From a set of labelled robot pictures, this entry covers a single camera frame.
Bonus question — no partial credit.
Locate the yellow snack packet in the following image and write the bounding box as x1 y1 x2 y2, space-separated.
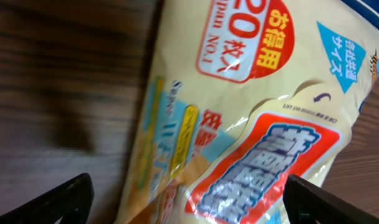
116 0 379 223

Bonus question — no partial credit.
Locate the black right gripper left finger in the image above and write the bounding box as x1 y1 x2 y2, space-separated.
0 173 94 224

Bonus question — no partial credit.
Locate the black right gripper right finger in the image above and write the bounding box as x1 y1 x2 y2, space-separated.
283 174 379 224

